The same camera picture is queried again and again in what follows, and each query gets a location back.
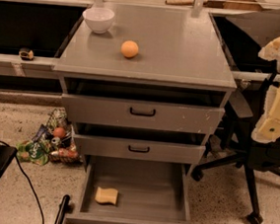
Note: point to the grey middle drawer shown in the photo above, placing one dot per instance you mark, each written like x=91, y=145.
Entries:
x=141, y=144

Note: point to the grey drawer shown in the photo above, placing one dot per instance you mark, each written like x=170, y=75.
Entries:
x=148, y=193
x=144, y=106
x=141, y=144

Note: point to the grey drawer cabinet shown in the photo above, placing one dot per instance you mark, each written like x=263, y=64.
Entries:
x=176, y=49

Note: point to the black pole handle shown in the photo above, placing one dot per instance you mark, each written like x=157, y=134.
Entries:
x=62, y=209

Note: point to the grey bottom drawer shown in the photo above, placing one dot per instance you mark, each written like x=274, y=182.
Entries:
x=148, y=193

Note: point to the basket of toy groceries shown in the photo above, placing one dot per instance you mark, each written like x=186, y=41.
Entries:
x=60, y=149

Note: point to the white bowl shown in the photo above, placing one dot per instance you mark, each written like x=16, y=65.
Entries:
x=98, y=19

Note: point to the grey top drawer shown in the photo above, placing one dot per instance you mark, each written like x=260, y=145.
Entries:
x=144, y=106

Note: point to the orange fruit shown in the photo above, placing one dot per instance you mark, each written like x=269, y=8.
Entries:
x=129, y=49

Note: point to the green snack bag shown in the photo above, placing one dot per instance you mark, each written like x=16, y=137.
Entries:
x=31, y=151

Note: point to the black office chair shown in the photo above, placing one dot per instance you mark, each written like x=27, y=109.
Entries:
x=244, y=35

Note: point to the yellow sponge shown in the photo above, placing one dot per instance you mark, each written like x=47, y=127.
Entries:
x=106, y=195

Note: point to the small yellow black toy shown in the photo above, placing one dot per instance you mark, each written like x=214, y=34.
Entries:
x=26, y=54

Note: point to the small red ball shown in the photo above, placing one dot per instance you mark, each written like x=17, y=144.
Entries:
x=59, y=132

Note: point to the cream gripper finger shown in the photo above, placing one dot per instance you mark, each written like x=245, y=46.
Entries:
x=271, y=51

